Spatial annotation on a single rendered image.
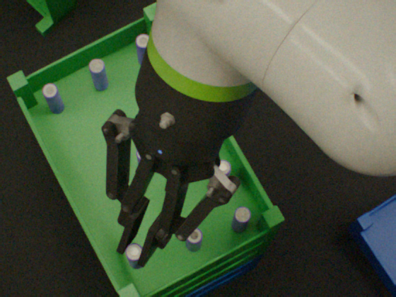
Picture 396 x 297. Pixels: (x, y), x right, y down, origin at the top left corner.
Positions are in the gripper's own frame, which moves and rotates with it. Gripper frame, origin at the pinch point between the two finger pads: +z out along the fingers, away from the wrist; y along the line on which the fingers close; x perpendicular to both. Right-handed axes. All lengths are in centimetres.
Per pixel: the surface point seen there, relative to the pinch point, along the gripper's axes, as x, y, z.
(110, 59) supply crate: -23.9, 17.3, 7.4
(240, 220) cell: -11.7, -7.2, 5.9
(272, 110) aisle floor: -52, -1, 30
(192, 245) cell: -8.0, -4.0, 9.7
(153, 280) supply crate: -5.2, -1.9, 16.1
